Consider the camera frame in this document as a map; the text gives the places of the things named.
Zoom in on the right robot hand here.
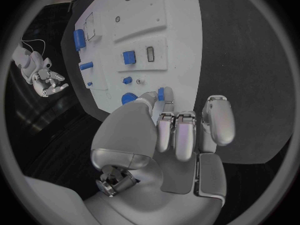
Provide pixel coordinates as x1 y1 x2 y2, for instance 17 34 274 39
32 68 70 98

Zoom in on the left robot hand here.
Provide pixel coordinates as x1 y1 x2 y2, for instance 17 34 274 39
83 86 237 225

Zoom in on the white task board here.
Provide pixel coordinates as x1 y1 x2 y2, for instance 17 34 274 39
73 0 204 125

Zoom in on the blue gear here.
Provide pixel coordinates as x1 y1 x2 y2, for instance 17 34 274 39
120 92 140 106

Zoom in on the long blue peg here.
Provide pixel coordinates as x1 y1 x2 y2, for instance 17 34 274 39
79 61 94 71

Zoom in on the large blue cylinder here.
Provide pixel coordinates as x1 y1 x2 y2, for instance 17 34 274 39
73 28 87 52

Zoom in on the blue block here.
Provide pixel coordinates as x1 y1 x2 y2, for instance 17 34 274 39
122 50 137 65

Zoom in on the white cable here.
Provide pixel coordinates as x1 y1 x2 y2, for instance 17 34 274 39
20 35 47 56

